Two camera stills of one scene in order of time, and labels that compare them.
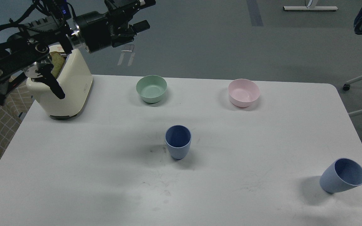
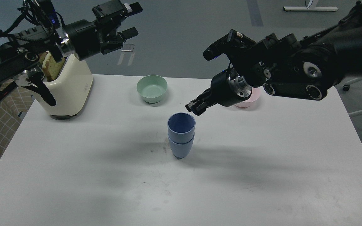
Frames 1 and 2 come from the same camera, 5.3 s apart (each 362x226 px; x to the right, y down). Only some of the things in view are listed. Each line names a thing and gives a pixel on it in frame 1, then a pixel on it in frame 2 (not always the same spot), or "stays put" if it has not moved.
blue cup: [178, 137] stays put
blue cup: [343, 174] → [181, 126]
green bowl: [151, 88] stays put
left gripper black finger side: [138, 27] → [127, 34]
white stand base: [310, 8] stays put
